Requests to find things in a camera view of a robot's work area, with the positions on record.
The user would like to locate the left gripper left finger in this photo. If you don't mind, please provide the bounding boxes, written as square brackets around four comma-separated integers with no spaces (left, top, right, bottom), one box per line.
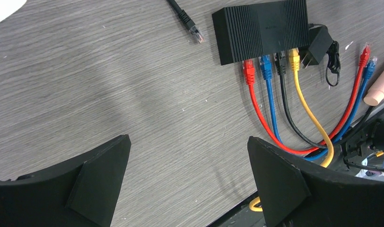
[0,135,131,227]

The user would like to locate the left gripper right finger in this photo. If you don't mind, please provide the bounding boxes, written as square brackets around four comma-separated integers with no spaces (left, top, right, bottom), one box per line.
[247,137,384,227]

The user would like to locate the black network switch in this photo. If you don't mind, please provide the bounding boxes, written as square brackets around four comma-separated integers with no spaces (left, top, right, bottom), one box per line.
[212,0,309,65]

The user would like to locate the green white chessboard mat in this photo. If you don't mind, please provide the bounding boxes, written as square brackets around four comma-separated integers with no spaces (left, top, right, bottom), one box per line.
[0,0,27,22]

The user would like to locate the beige cylinder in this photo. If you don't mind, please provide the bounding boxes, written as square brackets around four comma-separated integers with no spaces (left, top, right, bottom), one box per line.
[363,71,384,106]

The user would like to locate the black power adapter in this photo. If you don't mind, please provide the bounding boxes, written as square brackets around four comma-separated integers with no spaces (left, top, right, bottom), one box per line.
[298,24,334,69]

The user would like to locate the blue ethernet cable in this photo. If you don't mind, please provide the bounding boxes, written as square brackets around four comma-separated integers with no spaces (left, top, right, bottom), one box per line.
[259,55,378,162]

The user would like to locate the red ethernet cable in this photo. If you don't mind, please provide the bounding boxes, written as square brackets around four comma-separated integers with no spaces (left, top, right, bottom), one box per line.
[243,43,372,156]

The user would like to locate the black ethernet cable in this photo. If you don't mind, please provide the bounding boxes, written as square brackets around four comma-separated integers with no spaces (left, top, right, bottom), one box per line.
[274,53,328,149]

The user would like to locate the yellow ethernet cable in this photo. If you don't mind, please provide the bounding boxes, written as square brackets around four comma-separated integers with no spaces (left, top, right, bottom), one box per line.
[249,48,335,213]

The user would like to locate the black cable to router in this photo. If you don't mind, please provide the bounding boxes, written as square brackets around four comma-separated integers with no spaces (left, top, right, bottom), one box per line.
[166,0,205,44]

